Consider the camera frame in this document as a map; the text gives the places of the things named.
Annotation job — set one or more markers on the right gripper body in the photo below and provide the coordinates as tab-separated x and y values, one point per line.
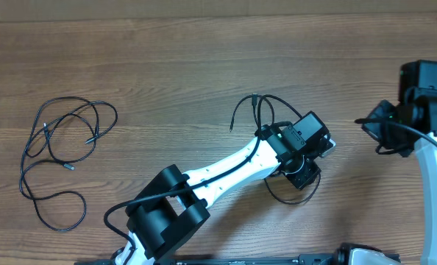
391	136

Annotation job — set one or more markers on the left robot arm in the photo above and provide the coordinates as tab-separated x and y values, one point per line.
175	204

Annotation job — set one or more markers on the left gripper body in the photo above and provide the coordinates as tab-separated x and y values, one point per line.
302	171

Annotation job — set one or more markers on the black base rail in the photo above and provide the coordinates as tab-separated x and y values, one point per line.
302	259

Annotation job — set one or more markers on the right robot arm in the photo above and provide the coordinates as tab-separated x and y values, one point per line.
410	127

